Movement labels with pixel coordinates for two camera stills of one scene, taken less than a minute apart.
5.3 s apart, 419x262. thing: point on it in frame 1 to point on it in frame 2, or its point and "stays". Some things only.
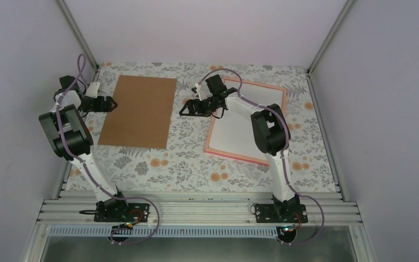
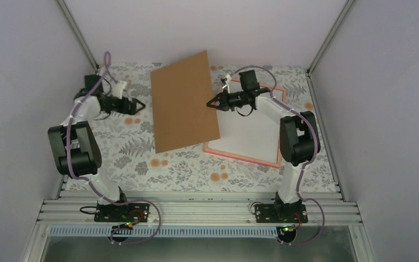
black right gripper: (190, 103) to (216, 98)
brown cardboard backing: (142, 117) to (180, 93)
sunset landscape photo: (233, 132) stays
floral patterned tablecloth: (184, 166) stays
